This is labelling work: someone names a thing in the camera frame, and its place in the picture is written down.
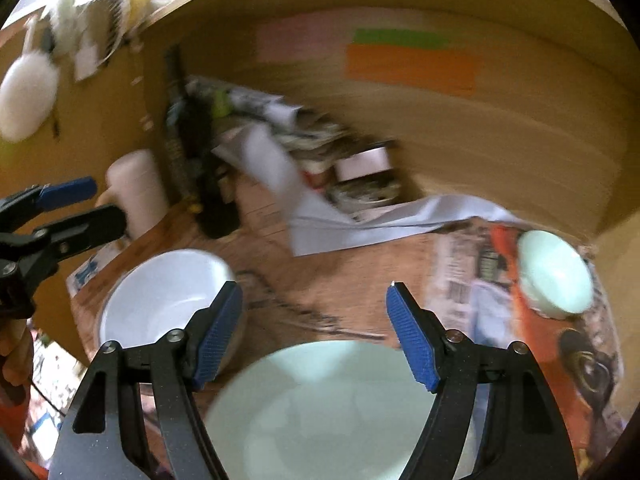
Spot mint green plate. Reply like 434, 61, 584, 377
204, 340, 481, 480

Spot orange sticky note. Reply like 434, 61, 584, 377
346, 44, 483, 98

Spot patterned black-white ribbon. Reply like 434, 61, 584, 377
97, 0, 131, 56

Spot small mint green bowl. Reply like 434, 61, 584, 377
515, 229, 596, 320

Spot small bowl of pebbles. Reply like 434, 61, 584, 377
330, 175, 403, 208

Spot printed newspaper sheet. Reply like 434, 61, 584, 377
425, 220, 626, 480

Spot green sticky note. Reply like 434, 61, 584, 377
352, 27, 448, 51

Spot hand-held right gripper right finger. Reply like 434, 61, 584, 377
385, 281, 581, 480

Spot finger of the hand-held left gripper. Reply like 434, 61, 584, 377
0, 176, 98, 221
30, 204, 129, 267

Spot stack of newspapers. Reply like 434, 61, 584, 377
187, 75, 356, 161

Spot yellow hanging ornament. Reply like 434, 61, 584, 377
127, 0, 152, 26

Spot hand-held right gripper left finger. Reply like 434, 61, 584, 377
47, 280, 244, 480

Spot yellow-green marker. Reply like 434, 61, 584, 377
212, 87, 233, 118

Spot white fluffy plush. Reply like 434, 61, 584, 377
0, 50, 58, 141

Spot pink sticky note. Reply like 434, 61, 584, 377
256, 12, 351, 63

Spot white paper tags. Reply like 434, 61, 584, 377
72, 35, 101, 81

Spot small white box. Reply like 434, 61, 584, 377
332, 145, 393, 183

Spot white bowl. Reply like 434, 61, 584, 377
97, 249, 246, 386

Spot person's left hand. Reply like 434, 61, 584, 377
0, 317, 36, 406

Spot blue printed card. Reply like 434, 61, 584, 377
65, 255, 121, 306

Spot white paper sheet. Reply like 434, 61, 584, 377
212, 125, 521, 258

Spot beige thermos mug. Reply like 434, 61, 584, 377
95, 149, 171, 241

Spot dark wine bottle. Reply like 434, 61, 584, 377
162, 42, 241, 240

